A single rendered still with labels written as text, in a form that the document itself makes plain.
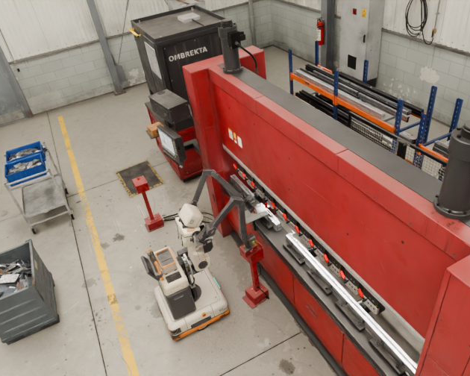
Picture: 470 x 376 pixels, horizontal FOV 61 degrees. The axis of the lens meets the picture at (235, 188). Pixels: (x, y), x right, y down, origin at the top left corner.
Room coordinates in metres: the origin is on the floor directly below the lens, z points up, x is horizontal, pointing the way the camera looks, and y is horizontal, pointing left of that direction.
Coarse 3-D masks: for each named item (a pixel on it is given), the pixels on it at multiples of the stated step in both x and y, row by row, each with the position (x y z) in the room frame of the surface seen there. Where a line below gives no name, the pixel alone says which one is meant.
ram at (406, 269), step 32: (224, 96) 3.70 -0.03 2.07; (224, 128) 3.83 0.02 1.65; (256, 128) 3.11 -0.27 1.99; (256, 160) 3.17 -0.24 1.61; (288, 160) 2.63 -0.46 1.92; (288, 192) 2.66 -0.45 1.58; (320, 192) 2.24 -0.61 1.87; (352, 192) 1.93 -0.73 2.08; (320, 224) 2.23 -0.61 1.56; (352, 224) 1.91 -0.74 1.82; (384, 224) 1.66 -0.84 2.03; (352, 256) 1.89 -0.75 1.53; (384, 256) 1.63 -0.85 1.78; (416, 256) 1.43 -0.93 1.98; (448, 256) 1.27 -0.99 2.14; (384, 288) 1.59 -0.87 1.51; (416, 288) 1.39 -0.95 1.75; (416, 320) 1.34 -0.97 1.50
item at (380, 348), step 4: (372, 340) 1.59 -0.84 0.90; (376, 340) 1.59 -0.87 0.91; (372, 344) 1.57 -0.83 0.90; (380, 344) 1.56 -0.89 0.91; (376, 348) 1.53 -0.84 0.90; (380, 348) 1.52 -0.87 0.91; (384, 348) 1.52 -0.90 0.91; (380, 352) 1.49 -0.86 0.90; (384, 352) 1.49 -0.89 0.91; (388, 352) 1.48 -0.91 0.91; (384, 356) 1.46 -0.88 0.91; (388, 356) 1.46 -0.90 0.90; (388, 360) 1.43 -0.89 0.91; (392, 360) 1.42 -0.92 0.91; (392, 364) 1.39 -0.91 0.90; (392, 368) 1.38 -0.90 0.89; (396, 368) 1.36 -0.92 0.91; (400, 368) 1.36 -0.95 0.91; (396, 372) 1.34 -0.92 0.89; (400, 372) 1.33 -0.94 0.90
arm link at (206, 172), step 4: (204, 172) 3.20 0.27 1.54; (208, 172) 3.20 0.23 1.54; (204, 176) 3.20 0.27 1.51; (212, 176) 3.19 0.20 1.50; (200, 180) 3.19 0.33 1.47; (204, 180) 3.19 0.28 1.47; (200, 184) 3.17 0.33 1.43; (200, 188) 3.15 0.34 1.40; (196, 192) 3.14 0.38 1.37; (200, 192) 3.14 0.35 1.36; (196, 196) 3.12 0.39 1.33; (192, 200) 3.11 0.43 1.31; (196, 200) 3.10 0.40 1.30; (192, 204) 3.07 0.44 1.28; (196, 204) 3.07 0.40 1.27
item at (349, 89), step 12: (300, 72) 5.47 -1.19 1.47; (324, 72) 5.35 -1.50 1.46; (324, 84) 4.94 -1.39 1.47; (348, 84) 4.83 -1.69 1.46; (360, 84) 4.79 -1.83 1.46; (348, 96) 4.49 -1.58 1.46; (360, 96) 4.50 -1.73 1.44; (372, 96) 4.37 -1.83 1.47; (384, 96) 4.38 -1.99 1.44; (360, 108) 4.25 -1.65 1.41; (372, 108) 4.09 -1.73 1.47; (384, 108) 4.10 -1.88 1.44; (396, 108) 4.01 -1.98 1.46; (408, 108) 4.02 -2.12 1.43; (420, 108) 3.90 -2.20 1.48
